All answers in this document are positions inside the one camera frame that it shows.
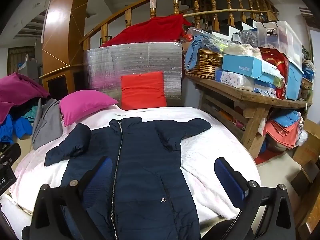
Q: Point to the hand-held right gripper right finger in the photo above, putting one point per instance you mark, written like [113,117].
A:
[231,180]

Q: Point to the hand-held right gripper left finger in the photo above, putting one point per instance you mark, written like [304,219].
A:
[105,171]

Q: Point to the navy puffer jacket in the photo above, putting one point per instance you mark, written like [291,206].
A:
[140,167]

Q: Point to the clear plastic bag of clothes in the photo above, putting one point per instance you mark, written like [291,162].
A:
[215,42]

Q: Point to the red floor mat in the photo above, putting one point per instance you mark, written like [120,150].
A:
[263,158]

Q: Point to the white pink fleece blanket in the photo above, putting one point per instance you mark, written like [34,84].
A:
[212,145]

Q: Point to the bright blue garment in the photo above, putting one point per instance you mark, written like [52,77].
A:
[10,130]

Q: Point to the grey coat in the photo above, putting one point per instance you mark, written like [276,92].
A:
[47,125]

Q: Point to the teal garment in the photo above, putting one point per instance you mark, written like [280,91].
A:
[31,113]

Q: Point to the stack of coral cloths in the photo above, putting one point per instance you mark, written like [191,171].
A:
[282,135]

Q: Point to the magenta pillow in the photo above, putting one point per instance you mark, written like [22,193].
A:
[85,105]

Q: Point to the magenta cloth pile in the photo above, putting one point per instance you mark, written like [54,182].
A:
[17,90]

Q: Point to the cardboard box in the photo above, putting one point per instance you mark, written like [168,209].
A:
[308,152]

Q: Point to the blue folded cloth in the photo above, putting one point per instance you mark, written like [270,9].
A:
[285,117]

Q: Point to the red orange pillow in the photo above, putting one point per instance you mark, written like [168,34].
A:
[142,90]

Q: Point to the wooden bench table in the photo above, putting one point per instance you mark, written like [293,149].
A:
[225,87]

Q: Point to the white dotted tissue pack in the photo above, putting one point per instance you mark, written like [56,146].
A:
[232,80]

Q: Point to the grey background cabinet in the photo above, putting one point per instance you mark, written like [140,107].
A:
[31,70]

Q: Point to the wooden low cabinet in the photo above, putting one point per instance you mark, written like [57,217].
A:
[62,76]

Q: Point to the blue shoe box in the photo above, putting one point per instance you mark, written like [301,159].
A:
[240,66]

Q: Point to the light blue plastic bin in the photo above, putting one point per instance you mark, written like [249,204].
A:
[293,82]

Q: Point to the large wicker basket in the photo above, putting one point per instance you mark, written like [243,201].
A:
[205,65]

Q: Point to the silver foil insulation mat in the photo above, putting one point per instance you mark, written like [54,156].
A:
[140,57]

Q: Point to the small wicker basket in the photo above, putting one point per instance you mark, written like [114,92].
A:
[306,83]

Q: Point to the red gift bag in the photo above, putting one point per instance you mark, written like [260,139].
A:
[277,60]

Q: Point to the light blue hanging cloth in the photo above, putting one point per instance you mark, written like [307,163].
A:
[191,52]

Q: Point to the grey dotted bag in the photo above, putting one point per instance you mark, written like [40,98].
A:
[245,38]

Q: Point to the red velvet cloth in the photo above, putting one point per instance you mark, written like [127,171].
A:
[150,30]

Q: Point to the clear plastic storage box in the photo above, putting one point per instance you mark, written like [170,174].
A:
[282,37]

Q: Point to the wooden arch column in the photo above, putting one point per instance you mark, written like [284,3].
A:
[65,17]

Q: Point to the wooden stair railing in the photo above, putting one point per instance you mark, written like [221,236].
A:
[213,2]

